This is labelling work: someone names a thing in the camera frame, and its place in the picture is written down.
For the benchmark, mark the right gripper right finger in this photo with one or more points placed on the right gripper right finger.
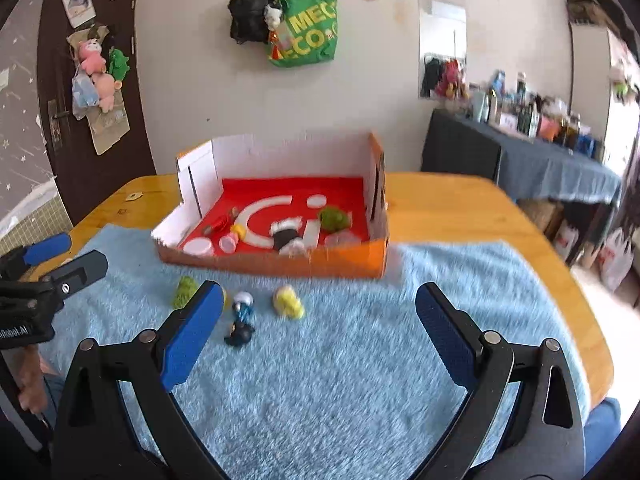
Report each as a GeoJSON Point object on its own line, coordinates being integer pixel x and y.
{"type": "Point", "coordinates": [543, 438]}

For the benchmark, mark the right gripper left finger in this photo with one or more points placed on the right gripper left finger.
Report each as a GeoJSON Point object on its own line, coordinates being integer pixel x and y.
{"type": "Point", "coordinates": [118, 418]}

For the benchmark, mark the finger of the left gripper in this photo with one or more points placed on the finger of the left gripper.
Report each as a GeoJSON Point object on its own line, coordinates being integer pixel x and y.
{"type": "Point", "coordinates": [19, 260]}
{"type": "Point", "coordinates": [67, 280]}

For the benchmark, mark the blue sailor figurine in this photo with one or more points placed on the blue sailor figurine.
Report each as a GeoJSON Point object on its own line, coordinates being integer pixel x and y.
{"type": "Point", "coordinates": [242, 329]}

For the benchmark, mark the small yellow-green plush toy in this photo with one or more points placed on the small yellow-green plush toy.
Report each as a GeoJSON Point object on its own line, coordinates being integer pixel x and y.
{"type": "Point", "coordinates": [286, 302]}

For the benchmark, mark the person's hand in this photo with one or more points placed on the person's hand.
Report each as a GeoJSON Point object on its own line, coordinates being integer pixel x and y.
{"type": "Point", "coordinates": [32, 398]}

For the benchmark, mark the small wooden tag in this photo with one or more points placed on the small wooden tag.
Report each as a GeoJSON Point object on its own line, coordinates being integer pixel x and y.
{"type": "Point", "coordinates": [132, 197]}

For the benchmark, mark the dark brown door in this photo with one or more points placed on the dark brown door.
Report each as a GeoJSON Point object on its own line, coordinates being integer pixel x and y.
{"type": "Point", "coordinates": [92, 154]}

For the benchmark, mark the red foil cracker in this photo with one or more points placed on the red foil cracker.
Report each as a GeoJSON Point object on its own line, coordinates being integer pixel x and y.
{"type": "Point", "coordinates": [220, 223]}

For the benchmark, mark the pink yellow small figurine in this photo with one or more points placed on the pink yellow small figurine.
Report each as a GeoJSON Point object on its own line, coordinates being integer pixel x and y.
{"type": "Point", "coordinates": [230, 241]}

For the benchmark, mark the black white wrapped roll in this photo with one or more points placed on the black white wrapped roll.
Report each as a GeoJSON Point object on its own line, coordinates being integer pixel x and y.
{"type": "Point", "coordinates": [286, 237]}

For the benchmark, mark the pink plush toy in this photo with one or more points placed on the pink plush toy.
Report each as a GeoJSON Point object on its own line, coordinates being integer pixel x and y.
{"type": "Point", "coordinates": [94, 65]}

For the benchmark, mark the light blue towel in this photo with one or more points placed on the light blue towel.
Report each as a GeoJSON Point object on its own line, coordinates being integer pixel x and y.
{"type": "Point", "coordinates": [353, 390]}

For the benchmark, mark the orange white cardboard box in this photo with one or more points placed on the orange white cardboard box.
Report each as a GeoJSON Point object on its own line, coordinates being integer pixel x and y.
{"type": "Point", "coordinates": [271, 180]}

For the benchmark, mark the dark green knitted toy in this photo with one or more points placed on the dark green knitted toy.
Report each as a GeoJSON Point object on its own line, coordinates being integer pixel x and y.
{"type": "Point", "coordinates": [333, 219]}

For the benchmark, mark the clear pink plastic box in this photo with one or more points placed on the clear pink plastic box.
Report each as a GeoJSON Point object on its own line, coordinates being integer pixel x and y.
{"type": "Point", "coordinates": [342, 238]}

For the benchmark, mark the blue-covered side table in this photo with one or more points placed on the blue-covered side table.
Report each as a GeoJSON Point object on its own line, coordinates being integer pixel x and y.
{"type": "Point", "coordinates": [523, 169]}

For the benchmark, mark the black backpack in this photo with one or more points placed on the black backpack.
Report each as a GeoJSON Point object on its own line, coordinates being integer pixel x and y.
{"type": "Point", "coordinates": [248, 21]}

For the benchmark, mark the green tote bag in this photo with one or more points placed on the green tote bag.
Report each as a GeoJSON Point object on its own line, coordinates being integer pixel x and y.
{"type": "Point", "coordinates": [301, 32]}

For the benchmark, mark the white wardrobe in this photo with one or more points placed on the white wardrobe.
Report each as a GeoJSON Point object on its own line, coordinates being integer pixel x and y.
{"type": "Point", "coordinates": [605, 82]}

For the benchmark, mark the wall mirror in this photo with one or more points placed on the wall mirror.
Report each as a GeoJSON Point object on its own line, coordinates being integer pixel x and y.
{"type": "Point", "coordinates": [442, 38]}

